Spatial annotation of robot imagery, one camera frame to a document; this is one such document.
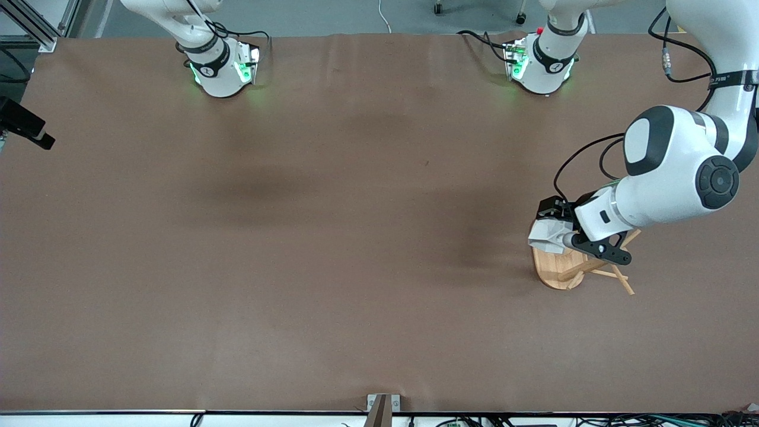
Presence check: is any white faceted cup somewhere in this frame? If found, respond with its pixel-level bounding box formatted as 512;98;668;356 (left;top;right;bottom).
527;216;575;256

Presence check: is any wooden cup rack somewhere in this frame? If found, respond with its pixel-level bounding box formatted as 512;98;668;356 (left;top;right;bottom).
532;228;642;296

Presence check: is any brown table cover mat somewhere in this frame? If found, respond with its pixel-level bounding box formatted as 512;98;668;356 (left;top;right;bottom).
0;33;759;414

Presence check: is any aluminium profile frame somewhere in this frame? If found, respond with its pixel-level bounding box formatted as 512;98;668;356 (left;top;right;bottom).
0;0;81;53

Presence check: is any black cable with metal connector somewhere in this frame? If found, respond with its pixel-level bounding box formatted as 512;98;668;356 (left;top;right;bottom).
648;5;715;85

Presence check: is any black arm base cable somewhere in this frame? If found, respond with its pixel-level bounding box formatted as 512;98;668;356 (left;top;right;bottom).
457;28;514;63
175;0;272;57

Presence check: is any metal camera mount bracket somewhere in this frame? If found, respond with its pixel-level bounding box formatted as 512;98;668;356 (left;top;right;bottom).
365;393;402;427

